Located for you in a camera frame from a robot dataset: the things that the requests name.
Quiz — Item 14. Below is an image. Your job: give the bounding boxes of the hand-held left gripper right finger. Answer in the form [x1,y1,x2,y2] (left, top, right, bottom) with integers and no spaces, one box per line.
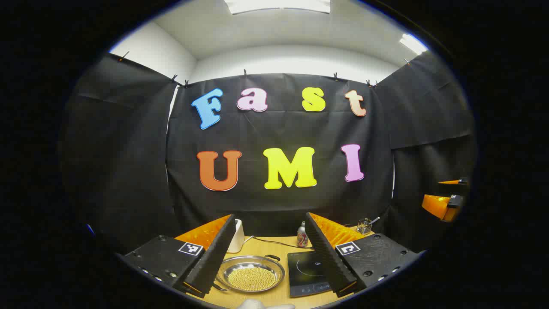
[305,212,425,298]

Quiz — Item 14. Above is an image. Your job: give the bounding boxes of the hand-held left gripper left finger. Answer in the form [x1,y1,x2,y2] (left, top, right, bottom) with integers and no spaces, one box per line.
[118,214,236,299]

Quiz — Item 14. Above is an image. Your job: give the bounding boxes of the black induction cooktop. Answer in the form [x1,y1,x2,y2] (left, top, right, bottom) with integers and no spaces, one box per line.
[287,250,333,298]

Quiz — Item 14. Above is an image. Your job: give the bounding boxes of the steel pot with black handles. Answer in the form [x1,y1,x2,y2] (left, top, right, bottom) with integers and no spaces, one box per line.
[212,254,286,294]

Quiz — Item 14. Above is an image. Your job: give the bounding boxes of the white toaster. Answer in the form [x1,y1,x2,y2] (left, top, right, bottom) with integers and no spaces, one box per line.
[226,219,245,254]

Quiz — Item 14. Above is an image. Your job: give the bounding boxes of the black backdrop cloth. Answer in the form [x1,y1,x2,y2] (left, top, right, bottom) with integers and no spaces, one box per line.
[60,51,477,254]

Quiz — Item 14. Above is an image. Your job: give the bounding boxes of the small ceiling light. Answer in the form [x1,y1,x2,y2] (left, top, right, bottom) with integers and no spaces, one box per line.
[400,33,428,55]

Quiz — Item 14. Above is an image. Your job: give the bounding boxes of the large ceiling light panel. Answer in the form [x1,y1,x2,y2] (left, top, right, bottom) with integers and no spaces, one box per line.
[225,0,331,15]

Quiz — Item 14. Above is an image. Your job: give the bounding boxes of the black power cable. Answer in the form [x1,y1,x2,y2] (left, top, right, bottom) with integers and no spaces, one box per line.
[252,235,314,250]

